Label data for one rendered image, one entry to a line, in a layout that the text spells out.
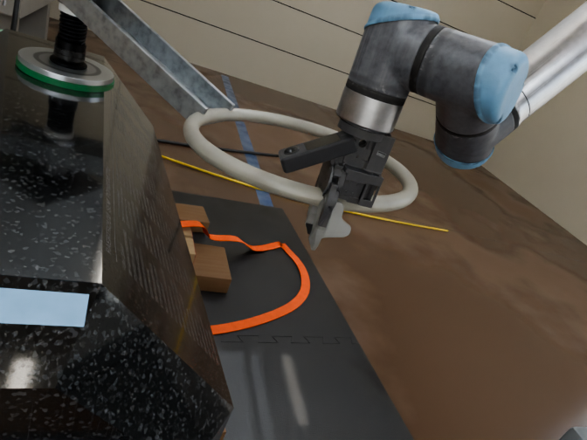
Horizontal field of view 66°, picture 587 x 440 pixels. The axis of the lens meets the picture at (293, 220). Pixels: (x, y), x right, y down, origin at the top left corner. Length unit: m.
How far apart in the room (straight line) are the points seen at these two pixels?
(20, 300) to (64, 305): 0.04
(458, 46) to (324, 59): 5.58
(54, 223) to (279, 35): 5.43
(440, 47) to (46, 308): 0.56
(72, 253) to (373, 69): 0.46
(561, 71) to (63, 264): 0.74
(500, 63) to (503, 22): 6.58
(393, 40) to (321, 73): 5.58
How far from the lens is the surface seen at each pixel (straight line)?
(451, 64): 0.61
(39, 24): 4.87
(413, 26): 0.65
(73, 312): 0.60
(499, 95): 0.60
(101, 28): 1.13
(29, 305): 0.60
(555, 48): 0.81
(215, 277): 1.94
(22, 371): 0.60
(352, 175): 0.68
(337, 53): 6.21
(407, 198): 0.84
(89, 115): 1.08
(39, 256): 0.63
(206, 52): 5.92
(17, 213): 0.71
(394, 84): 0.65
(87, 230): 0.69
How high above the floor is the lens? 1.23
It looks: 26 degrees down
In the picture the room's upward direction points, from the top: 23 degrees clockwise
